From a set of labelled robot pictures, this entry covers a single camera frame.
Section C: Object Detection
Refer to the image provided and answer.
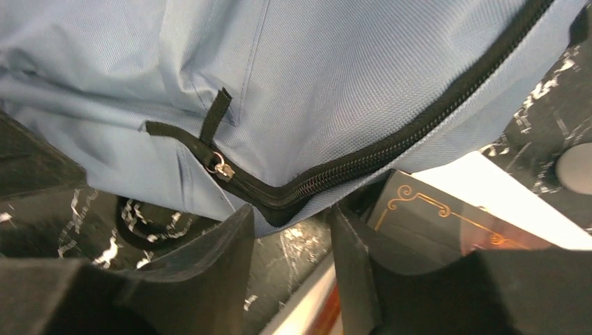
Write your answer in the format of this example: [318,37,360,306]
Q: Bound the bottom dark white book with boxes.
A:
[258,151,592,335]

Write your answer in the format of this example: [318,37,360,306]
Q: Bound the white pvc pipe frame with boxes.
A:
[556,143,591,195]

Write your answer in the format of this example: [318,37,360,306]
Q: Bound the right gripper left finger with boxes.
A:
[1,205,254,334]

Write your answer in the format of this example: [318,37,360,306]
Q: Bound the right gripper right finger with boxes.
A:
[329,205,591,334]

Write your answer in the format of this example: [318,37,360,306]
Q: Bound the blue student backpack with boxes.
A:
[1,1,585,235]

